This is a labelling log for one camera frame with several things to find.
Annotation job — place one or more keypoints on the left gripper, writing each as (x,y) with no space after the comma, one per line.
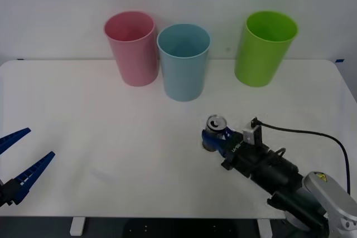
(1,200)

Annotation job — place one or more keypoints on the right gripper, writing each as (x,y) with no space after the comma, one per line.
(246,160)

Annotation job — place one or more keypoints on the blue drink can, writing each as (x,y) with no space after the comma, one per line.
(216,123)

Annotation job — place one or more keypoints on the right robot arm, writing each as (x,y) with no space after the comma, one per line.
(315,199)

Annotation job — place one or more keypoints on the pale blue plastic bin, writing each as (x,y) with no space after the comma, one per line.
(182,79)

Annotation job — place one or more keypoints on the green plastic bin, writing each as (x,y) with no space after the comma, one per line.
(256,62)

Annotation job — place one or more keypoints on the white table leg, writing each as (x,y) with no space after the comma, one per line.
(77,227)
(265,229)

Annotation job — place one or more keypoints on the pink plastic bin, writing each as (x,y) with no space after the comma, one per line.
(134,62)

